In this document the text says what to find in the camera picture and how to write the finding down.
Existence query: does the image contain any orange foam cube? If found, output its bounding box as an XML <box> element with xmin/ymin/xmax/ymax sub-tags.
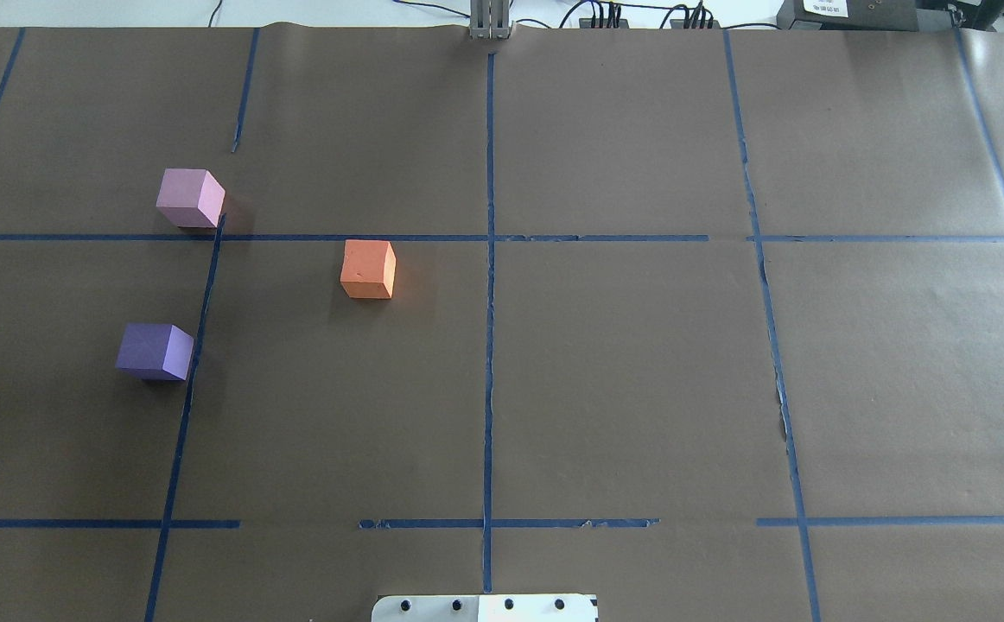
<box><xmin>340</xmin><ymin>239</ymin><xmax>397</xmax><ymax>300</ymax></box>

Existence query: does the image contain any brown paper table cover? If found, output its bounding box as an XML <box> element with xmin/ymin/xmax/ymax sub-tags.
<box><xmin>0</xmin><ymin>23</ymin><xmax>1004</xmax><ymax>621</ymax></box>

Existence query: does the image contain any pink foam cube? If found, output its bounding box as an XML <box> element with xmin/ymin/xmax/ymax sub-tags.
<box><xmin>156</xmin><ymin>168</ymin><xmax>226</xmax><ymax>229</ymax></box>

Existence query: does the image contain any purple foam cube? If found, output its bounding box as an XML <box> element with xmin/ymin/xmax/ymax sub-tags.
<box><xmin>115</xmin><ymin>323</ymin><xmax>194</xmax><ymax>382</ymax></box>

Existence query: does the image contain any black computer box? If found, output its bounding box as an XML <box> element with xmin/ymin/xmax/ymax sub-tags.
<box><xmin>775</xmin><ymin>1</ymin><xmax>957</xmax><ymax>32</ymax></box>

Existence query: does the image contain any aluminium frame post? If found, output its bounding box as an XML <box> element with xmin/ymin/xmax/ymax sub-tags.
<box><xmin>469</xmin><ymin>0</ymin><xmax>513</xmax><ymax>40</ymax></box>

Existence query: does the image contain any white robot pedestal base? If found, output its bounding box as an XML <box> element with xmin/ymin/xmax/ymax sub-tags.
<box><xmin>371</xmin><ymin>592</ymin><xmax>600</xmax><ymax>621</ymax></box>

